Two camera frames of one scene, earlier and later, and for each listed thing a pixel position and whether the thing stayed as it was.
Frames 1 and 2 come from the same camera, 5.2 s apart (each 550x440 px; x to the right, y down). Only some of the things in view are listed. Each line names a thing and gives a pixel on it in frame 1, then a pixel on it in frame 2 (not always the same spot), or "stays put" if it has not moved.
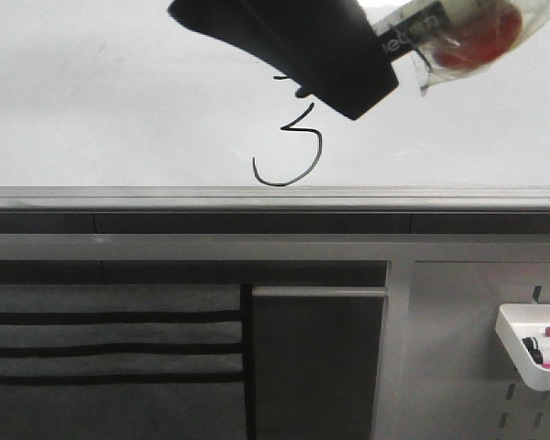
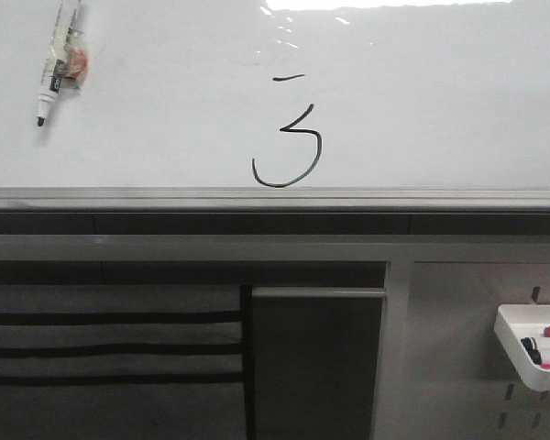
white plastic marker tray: [519, 321] stays put
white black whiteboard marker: [449, 39] to [67, 64]
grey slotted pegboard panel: [463, 382] stays put
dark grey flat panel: [316, 353] stays put
